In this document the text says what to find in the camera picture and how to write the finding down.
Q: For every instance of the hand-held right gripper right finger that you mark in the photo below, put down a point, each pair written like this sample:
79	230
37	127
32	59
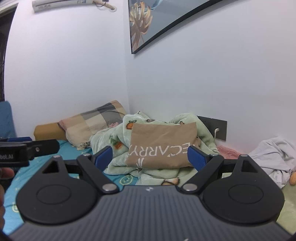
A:
196	157

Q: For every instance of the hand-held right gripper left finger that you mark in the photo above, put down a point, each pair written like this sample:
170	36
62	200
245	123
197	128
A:
104	157

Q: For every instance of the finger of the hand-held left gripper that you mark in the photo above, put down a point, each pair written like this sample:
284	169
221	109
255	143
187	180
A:
46	146
19	139

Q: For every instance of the tan t-shirt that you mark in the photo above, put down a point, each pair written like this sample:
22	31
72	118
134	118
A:
161	139

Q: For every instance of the person's left hand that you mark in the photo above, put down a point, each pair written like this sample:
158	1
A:
7	173

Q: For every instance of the green printed fleece blanket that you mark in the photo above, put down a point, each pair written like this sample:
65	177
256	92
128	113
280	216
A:
115	162

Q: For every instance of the mustard headboard cushion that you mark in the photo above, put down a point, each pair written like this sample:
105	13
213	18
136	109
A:
48	131

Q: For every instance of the blue printed bed sheet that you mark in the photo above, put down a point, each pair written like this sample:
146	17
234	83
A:
67	148

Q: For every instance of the blue covered chair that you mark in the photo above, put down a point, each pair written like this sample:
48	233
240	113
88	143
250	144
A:
7	120

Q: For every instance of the pink fuzzy cloth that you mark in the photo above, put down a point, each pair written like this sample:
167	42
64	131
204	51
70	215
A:
229	151

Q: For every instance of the plaid pillow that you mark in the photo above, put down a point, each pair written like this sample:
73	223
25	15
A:
87	125

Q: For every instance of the white crumpled cloth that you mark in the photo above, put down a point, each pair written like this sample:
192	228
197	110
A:
272	155

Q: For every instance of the orange plush toy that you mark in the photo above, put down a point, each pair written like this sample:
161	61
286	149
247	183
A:
293	178

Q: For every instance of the light green mat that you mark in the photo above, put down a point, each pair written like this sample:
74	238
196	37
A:
289	208

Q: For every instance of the white air conditioner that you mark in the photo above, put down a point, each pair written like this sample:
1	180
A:
60	4

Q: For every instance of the air conditioner pipe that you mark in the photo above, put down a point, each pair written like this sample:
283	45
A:
106	5

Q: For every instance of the grey wall socket panel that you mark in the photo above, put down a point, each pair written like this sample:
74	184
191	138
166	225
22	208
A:
220	129

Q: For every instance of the dark door frame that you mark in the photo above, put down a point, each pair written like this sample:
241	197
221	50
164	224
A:
5	58

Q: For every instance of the wall poster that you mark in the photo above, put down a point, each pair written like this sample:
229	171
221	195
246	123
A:
161	18

